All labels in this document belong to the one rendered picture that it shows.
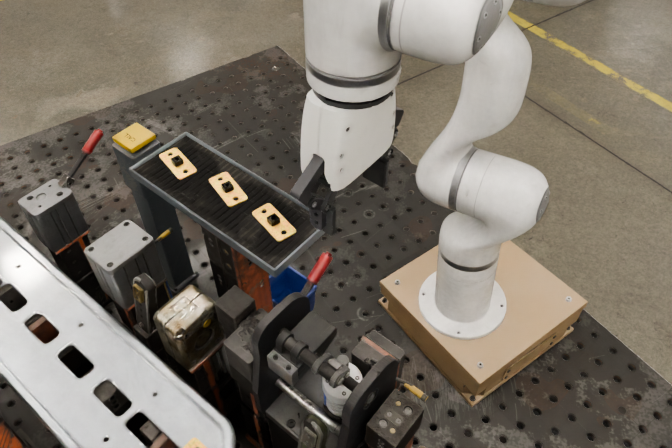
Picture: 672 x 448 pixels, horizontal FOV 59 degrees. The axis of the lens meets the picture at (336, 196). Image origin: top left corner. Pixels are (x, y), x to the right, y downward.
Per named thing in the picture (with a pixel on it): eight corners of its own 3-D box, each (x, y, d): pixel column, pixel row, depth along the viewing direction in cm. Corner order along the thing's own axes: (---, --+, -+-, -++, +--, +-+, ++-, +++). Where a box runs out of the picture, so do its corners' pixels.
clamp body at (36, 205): (65, 303, 145) (6, 200, 119) (104, 274, 151) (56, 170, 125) (89, 325, 141) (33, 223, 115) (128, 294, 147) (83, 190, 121)
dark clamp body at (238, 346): (231, 442, 122) (201, 345, 94) (276, 394, 129) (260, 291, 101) (269, 477, 117) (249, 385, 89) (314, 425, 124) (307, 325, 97)
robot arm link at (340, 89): (348, 14, 57) (348, 42, 59) (285, 55, 52) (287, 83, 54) (423, 45, 53) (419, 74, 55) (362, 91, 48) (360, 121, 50)
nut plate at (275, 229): (250, 213, 103) (250, 208, 102) (269, 203, 104) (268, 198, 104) (278, 243, 98) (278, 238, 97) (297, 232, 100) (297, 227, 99)
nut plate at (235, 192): (207, 180, 108) (206, 175, 108) (226, 172, 110) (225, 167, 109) (229, 208, 104) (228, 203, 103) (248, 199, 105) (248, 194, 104)
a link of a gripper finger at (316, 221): (312, 174, 60) (313, 218, 65) (290, 191, 58) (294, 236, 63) (336, 188, 59) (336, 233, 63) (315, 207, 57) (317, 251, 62)
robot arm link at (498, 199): (453, 218, 126) (461, 128, 109) (540, 250, 118) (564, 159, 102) (428, 257, 119) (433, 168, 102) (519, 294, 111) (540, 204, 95)
